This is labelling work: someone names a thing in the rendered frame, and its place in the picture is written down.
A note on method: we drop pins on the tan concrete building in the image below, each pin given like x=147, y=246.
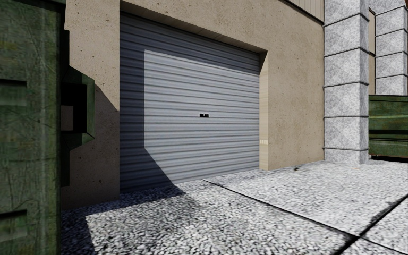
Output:
x=287, y=95

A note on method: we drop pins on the green metal dumpster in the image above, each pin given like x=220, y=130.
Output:
x=389, y=127
x=28, y=127

